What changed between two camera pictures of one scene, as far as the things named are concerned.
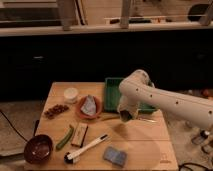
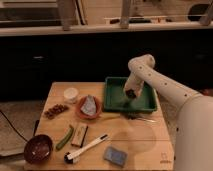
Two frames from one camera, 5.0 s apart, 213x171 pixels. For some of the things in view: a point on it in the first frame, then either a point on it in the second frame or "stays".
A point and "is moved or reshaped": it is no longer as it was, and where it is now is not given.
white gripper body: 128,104 → 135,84
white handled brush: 68,157 stays
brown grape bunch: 57,109 stays
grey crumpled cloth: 89,105 stays
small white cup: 70,95 stays
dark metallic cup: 125,116 is moved or reshaped
